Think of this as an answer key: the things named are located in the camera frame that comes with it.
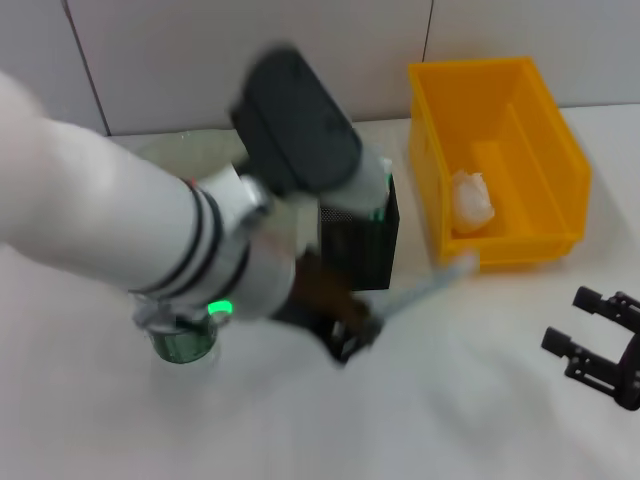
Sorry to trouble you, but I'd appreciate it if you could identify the mint green pen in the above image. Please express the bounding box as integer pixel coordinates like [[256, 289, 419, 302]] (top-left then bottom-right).
[[369, 156, 395, 222]]

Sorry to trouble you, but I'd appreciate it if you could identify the pale green glass fruit plate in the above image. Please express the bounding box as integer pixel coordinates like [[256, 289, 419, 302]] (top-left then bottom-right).
[[112, 129, 254, 184]]

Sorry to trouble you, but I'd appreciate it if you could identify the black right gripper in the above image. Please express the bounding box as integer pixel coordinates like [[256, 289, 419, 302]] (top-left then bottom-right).
[[541, 285, 640, 412]]

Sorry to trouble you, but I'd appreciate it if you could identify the yellow plastic bin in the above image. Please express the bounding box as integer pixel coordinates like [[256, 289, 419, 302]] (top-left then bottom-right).
[[405, 54, 594, 270]]

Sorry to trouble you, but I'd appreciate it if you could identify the black mesh pen holder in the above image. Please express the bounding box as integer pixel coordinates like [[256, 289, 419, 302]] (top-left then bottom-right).
[[318, 171, 403, 292]]

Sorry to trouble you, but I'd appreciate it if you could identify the white paper ball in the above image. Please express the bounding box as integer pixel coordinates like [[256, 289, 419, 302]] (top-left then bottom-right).
[[451, 168, 497, 234]]

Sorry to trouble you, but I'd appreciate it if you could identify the silver grey marker pen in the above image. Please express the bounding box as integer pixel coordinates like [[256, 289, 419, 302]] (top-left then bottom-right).
[[377, 248, 482, 324]]

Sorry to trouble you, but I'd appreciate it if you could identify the clear green-label water bottle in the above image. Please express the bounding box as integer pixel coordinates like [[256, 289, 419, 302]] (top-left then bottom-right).
[[131, 293, 222, 367]]

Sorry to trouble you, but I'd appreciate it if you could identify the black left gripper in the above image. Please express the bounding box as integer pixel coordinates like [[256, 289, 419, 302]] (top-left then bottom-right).
[[271, 254, 387, 370]]

